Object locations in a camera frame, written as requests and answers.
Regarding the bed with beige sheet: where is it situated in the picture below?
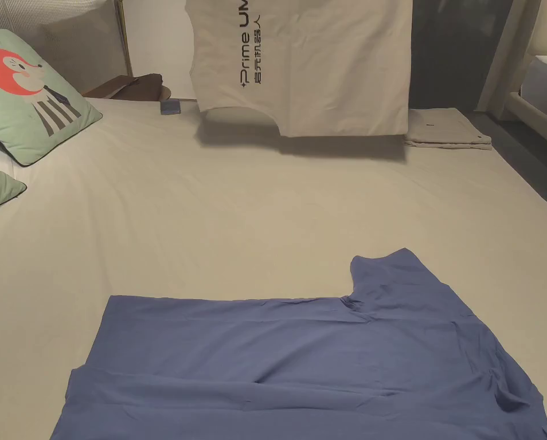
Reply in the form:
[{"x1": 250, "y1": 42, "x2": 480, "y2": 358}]
[{"x1": 0, "y1": 97, "x2": 547, "y2": 440}]

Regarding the blue shirt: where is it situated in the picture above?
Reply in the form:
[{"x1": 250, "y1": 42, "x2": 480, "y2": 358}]
[{"x1": 49, "y1": 247, "x2": 547, "y2": 440}]

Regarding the white printed shirt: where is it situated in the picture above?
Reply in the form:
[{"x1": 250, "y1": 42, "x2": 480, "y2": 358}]
[{"x1": 184, "y1": 0, "x2": 414, "y2": 138}]

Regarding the brown bedside table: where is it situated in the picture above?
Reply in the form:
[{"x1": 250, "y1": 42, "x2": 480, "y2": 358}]
[{"x1": 83, "y1": 73, "x2": 175, "y2": 101}]

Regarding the folded beige cloth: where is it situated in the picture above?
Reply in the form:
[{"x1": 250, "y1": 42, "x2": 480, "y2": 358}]
[{"x1": 404, "y1": 108, "x2": 493, "y2": 151}]

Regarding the green cushion with fox print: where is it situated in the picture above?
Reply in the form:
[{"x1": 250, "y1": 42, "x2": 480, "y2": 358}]
[{"x1": 0, "y1": 29, "x2": 104, "y2": 168}]

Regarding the padded beige headboard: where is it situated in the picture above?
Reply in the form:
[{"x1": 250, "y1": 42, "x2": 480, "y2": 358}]
[{"x1": 0, "y1": 0, "x2": 134, "y2": 98}]

